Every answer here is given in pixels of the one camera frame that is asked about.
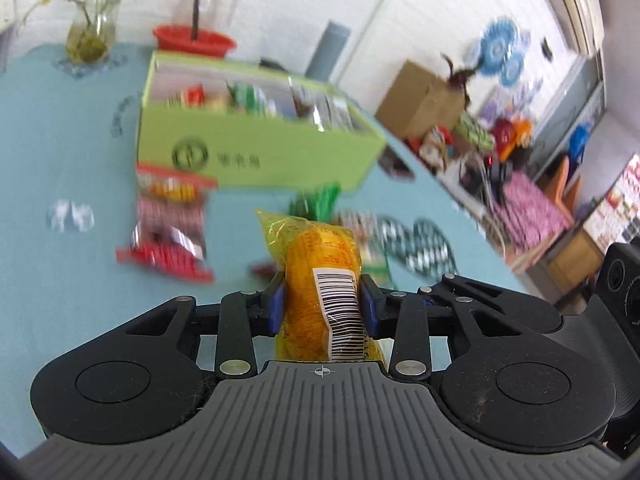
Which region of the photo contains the white air conditioner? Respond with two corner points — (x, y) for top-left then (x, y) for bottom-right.
(549, 0), (605, 58)

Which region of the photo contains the green cardboard box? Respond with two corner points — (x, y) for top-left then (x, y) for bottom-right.
(136, 51), (386, 191)

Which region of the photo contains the blue paper fan decoration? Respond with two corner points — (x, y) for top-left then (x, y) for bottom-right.
(478, 18), (518, 77)

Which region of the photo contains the pink patterned cloth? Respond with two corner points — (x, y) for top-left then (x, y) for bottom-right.
(494, 171), (573, 255)

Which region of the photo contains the teal patterned tablecloth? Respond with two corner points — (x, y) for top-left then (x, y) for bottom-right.
(0, 41), (528, 456)

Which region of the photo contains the orange chips bag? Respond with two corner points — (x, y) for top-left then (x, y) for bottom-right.
(167, 84), (206, 108)

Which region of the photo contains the dark red snack pack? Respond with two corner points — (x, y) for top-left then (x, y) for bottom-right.
(115, 164), (218, 284)

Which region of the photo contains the silver snack bag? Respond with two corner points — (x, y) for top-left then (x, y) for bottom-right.
(288, 77), (356, 131)

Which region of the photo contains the red plastic basin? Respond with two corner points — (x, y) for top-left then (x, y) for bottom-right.
(153, 25), (238, 58)

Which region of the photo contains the yellow cake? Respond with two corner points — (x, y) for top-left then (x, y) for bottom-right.
(256, 209), (384, 363)

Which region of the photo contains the black speaker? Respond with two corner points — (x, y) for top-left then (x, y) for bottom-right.
(596, 238), (640, 352)

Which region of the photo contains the smartphone red case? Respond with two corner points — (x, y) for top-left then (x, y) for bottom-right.
(378, 145), (416, 181)

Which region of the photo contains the grey blue tumbler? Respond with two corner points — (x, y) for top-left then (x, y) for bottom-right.
(305, 21), (352, 81)

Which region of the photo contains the green candy packet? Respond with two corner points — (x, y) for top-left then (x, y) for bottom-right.
(288, 183), (341, 223)

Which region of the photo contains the brown cardboard box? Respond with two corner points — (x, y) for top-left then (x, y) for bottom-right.
(375, 60), (465, 140)

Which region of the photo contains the black stirring stick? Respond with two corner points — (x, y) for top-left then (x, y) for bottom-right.
(191, 0), (200, 42)

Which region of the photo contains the dark feather decoration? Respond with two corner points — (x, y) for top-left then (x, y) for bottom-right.
(440, 53), (482, 110)

